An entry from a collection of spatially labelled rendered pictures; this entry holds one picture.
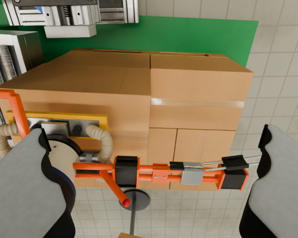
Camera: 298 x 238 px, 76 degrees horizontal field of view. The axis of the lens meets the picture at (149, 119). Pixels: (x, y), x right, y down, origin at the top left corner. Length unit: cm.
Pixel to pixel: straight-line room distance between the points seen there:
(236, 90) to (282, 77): 84
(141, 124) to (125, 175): 25
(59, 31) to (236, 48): 141
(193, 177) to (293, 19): 157
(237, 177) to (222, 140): 75
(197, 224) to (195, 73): 242
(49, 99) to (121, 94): 28
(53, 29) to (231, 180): 73
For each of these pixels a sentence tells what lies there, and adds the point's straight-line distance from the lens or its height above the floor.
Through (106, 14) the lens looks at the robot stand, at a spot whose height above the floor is 23.
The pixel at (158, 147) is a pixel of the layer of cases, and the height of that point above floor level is 54.
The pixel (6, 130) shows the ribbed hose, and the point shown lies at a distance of 77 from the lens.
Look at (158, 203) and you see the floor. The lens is 273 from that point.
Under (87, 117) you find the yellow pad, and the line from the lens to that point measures 69.
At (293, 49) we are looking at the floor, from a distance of 202.
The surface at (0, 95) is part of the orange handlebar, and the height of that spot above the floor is 118.
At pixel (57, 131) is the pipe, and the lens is 72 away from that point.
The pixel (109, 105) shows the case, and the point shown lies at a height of 94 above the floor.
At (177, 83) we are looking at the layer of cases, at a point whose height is 54.
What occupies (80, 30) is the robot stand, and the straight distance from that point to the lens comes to 67.
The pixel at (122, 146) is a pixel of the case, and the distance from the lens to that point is 87.
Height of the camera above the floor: 163
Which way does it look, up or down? 61 degrees down
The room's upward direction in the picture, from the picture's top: 180 degrees counter-clockwise
